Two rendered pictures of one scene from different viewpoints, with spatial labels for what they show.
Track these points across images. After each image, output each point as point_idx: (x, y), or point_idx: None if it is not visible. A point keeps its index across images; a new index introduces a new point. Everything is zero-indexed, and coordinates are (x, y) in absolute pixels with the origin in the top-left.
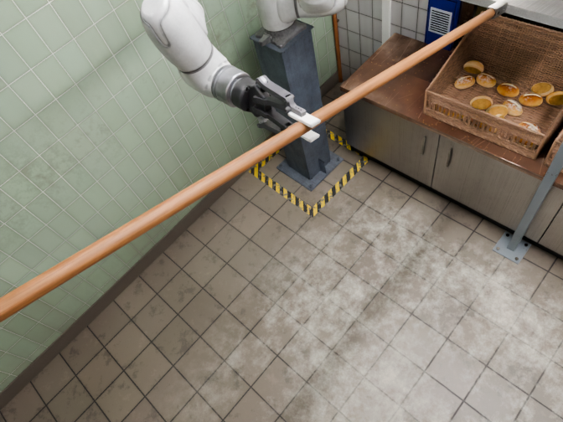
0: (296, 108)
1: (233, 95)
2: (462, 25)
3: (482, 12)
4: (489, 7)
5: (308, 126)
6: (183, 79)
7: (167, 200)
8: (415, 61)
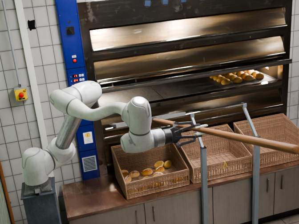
0: (196, 124)
1: (167, 135)
2: (161, 119)
3: (155, 118)
4: (152, 118)
5: (206, 126)
6: (136, 144)
7: (232, 133)
8: None
